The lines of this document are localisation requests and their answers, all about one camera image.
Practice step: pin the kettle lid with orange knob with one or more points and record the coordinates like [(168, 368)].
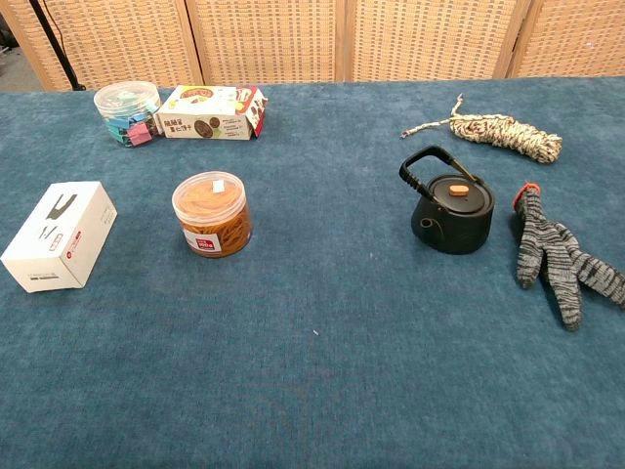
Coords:
[(459, 191)]

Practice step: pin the cookie box with chinese text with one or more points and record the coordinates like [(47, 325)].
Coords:
[(210, 119)]

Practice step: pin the white cardboard box black print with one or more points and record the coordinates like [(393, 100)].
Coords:
[(58, 239)]

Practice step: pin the clear jar of binder clips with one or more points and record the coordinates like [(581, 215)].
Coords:
[(128, 113)]

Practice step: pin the blue carpet table cover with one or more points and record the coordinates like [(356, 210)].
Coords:
[(312, 317)]

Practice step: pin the black stand pole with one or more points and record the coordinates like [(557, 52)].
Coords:
[(54, 44)]

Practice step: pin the grey striped knit glove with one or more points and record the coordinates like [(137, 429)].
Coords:
[(552, 254)]

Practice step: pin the woven rattan folding screen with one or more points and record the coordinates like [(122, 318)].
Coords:
[(312, 39)]

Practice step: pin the clear jar of rubber bands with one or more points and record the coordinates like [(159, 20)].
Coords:
[(212, 215)]

